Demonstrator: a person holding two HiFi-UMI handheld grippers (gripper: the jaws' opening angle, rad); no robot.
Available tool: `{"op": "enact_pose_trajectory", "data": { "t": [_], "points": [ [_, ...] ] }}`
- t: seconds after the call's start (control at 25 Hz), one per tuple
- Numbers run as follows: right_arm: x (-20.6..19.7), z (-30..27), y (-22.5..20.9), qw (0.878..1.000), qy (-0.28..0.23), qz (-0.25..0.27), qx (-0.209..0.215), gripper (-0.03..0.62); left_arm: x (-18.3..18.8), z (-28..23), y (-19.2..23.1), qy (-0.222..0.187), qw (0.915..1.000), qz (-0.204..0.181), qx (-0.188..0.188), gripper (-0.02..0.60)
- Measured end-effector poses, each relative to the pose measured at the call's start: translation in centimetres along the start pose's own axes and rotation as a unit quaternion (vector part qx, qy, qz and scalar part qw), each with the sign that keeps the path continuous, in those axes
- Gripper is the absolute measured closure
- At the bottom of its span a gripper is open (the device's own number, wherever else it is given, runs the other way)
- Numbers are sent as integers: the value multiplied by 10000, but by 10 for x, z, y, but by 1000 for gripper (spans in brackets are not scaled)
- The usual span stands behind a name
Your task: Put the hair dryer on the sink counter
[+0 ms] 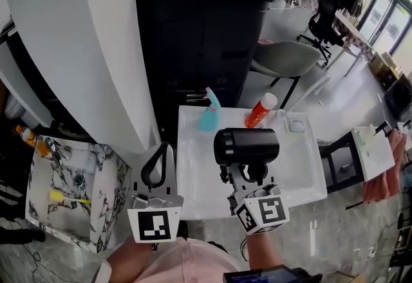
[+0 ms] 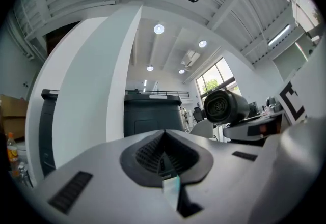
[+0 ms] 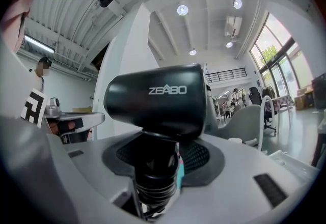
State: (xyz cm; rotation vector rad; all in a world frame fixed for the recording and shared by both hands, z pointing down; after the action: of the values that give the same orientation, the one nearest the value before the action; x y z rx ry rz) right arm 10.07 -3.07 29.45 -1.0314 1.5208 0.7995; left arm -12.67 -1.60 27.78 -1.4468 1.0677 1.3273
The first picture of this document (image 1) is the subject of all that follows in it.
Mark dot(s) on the person's left forearm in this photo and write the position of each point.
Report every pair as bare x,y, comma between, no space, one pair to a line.
128,257

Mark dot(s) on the metal pliers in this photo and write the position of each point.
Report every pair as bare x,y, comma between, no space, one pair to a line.
57,150

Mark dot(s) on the table with checked cloth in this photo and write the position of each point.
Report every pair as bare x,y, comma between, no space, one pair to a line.
352,34

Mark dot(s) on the clothes rack with garments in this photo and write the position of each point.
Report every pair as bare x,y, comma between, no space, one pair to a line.
352,3

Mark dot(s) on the teal spray bottle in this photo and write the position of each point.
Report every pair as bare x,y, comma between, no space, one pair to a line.
208,119

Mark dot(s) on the orange bottle white cap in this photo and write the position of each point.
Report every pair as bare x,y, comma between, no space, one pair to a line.
257,114

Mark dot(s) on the black office chair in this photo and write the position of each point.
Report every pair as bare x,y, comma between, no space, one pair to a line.
325,14

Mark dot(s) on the small white basin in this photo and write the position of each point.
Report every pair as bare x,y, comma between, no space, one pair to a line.
376,156

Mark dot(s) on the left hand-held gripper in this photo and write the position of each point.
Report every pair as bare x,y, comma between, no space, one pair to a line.
154,225

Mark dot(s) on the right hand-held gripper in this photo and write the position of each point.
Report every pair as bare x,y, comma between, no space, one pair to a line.
268,211

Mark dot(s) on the orange drink bottle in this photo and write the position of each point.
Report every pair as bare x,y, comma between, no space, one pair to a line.
30,138

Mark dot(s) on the person's right forearm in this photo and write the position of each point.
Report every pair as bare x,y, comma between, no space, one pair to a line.
264,249

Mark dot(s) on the grey shell chair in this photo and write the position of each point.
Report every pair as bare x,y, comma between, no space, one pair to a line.
286,58

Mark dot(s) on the large black trash bin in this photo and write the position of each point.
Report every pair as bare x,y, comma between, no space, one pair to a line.
199,34

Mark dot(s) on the black side table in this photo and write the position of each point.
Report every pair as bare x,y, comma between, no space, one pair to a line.
338,166

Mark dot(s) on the yellow cleaning brush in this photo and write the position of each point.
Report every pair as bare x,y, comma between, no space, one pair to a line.
59,195

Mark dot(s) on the marble pattern sink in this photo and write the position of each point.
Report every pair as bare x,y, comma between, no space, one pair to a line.
58,224

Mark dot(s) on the black device with screen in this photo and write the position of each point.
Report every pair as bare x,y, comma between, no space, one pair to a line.
273,275

